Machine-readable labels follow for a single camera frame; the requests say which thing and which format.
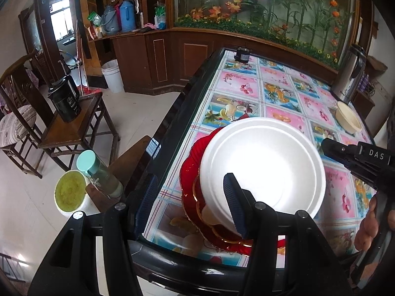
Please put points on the wooden cabinet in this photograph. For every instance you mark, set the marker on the wooden cabinet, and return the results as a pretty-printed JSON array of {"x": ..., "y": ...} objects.
[{"x": 139, "y": 58}]

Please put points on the wooden stool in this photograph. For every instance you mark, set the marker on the wooden stool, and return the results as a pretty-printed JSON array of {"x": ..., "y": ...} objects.
[{"x": 129, "y": 163}]

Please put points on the white cup of green liquid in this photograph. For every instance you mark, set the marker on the white cup of green liquid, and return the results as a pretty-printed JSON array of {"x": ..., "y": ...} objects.
[{"x": 71, "y": 191}]

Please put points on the person's right hand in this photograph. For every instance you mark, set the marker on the person's right hand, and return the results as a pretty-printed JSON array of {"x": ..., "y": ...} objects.
[{"x": 365, "y": 225}]

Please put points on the stainless steel electric kettle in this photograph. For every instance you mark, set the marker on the stainless steel electric kettle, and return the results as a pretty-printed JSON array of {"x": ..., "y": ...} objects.
[{"x": 348, "y": 74}]

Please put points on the green-capped glass bottle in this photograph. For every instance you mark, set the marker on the green-capped glass bottle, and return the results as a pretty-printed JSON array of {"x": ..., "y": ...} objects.
[{"x": 98, "y": 172}]

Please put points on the printed fruit tablecloth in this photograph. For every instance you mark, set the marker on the printed fruit tablecloth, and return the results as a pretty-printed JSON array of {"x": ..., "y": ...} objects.
[{"x": 243, "y": 98}]

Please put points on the black dining table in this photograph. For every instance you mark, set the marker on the black dining table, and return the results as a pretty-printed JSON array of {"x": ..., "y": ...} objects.
[{"x": 185, "y": 98}]

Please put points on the green and white packet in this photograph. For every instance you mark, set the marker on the green and white packet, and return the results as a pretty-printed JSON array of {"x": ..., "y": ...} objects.
[{"x": 159, "y": 17}]

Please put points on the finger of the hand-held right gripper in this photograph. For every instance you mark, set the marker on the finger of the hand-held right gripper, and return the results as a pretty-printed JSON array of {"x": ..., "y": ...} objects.
[{"x": 338, "y": 151}]

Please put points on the pink cloth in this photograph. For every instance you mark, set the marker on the pink cloth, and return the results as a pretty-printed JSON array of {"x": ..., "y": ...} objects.
[{"x": 149, "y": 27}]

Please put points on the striped seat cushion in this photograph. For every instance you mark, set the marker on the striped seat cushion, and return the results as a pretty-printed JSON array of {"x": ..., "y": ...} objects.
[{"x": 17, "y": 125}]

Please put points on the white plastic bucket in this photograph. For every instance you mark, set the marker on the white plastic bucket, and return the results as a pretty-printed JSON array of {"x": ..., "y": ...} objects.
[{"x": 112, "y": 75}]

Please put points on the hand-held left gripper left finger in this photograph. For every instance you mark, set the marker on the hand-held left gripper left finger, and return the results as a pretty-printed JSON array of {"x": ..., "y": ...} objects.
[{"x": 145, "y": 205}]

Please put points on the small black device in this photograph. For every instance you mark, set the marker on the small black device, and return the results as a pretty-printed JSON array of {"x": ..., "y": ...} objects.
[{"x": 242, "y": 55}]

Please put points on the blue thermos jug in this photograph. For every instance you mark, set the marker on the blue thermos jug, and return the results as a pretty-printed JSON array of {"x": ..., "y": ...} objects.
[{"x": 127, "y": 15}]

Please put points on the beige bowl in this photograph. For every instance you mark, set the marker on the beige bowl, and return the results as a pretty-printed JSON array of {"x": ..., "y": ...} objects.
[
  {"x": 210, "y": 217},
  {"x": 348, "y": 117}
]

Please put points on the white foam bowl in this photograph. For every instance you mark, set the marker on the white foam bowl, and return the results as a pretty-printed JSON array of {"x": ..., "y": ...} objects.
[
  {"x": 320, "y": 205},
  {"x": 265, "y": 166}
]

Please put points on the large red glass plate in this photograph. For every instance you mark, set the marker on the large red glass plate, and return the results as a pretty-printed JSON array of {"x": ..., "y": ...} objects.
[{"x": 189, "y": 172}]

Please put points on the grey thermos jug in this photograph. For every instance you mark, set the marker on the grey thermos jug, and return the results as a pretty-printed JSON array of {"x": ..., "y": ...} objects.
[{"x": 110, "y": 20}]

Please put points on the small gold-rimmed red plate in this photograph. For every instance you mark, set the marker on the small gold-rimmed red plate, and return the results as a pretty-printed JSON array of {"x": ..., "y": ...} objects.
[{"x": 198, "y": 202}]

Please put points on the green snack packet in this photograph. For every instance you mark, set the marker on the green snack packet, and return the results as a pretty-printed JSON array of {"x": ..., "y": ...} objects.
[{"x": 94, "y": 19}]

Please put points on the black kettle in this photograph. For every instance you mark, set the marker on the black kettle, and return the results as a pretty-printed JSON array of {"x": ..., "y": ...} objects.
[{"x": 65, "y": 101}]

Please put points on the wooden chair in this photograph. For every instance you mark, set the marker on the wooden chair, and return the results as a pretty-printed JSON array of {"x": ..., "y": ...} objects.
[{"x": 24, "y": 86}]

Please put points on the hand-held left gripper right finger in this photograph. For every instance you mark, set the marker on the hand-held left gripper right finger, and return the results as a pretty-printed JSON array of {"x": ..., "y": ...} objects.
[{"x": 235, "y": 205}]

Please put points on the wooden side table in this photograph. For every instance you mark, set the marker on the wooden side table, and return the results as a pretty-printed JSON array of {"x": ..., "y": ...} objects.
[{"x": 80, "y": 129}]

